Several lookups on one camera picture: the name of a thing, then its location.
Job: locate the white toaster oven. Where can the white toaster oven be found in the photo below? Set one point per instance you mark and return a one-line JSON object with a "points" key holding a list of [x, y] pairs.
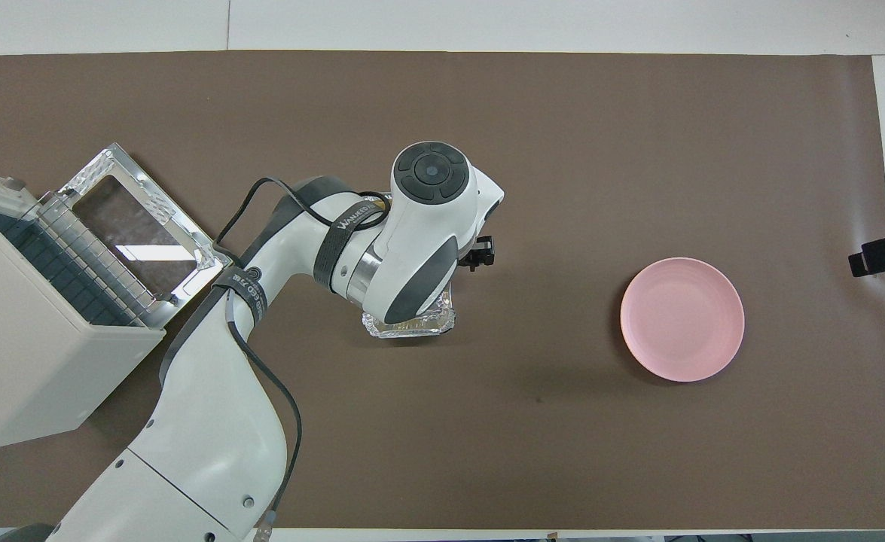
{"points": [[28, 361]]}

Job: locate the brown table mat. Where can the brown table mat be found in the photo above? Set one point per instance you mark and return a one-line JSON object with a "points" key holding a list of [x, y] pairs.
{"points": [[563, 421]]}

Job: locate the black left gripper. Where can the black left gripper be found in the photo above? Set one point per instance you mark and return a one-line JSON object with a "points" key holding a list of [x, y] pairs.
{"points": [[481, 252]]}

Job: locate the glass oven door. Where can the glass oven door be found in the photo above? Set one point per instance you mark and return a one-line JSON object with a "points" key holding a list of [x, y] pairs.
{"points": [[178, 245]]}

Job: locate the pink round plate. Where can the pink round plate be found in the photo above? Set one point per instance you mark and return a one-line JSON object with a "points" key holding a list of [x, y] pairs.
{"points": [[682, 320]]}

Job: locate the aluminium foil tray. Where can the aluminium foil tray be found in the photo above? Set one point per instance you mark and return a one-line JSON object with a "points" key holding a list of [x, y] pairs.
{"points": [[412, 327]]}

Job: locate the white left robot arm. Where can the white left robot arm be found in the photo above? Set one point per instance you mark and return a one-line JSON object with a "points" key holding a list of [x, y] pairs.
{"points": [[201, 436]]}

